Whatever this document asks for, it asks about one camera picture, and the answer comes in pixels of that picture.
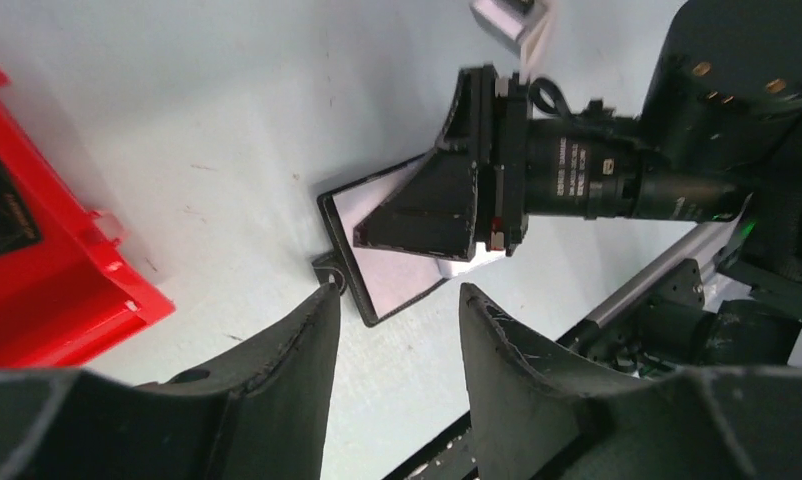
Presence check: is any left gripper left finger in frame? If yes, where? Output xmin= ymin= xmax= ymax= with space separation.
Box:
xmin=0 ymin=284 xmax=340 ymax=479

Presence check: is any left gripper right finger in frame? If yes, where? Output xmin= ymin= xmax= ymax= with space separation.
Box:
xmin=459 ymin=283 xmax=802 ymax=479

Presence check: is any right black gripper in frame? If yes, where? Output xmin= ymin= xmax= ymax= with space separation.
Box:
xmin=353 ymin=67 xmax=750 ymax=262

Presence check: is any black leather card holder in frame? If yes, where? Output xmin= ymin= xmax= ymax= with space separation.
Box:
xmin=311 ymin=156 xmax=508 ymax=329

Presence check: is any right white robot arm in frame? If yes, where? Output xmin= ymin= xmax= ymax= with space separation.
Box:
xmin=352 ymin=1 xmax=802 ymax=375

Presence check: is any right red plastic bin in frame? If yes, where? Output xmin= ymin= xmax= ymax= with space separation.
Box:
xmin=0 ymin=69 xmax=175 ymax=368

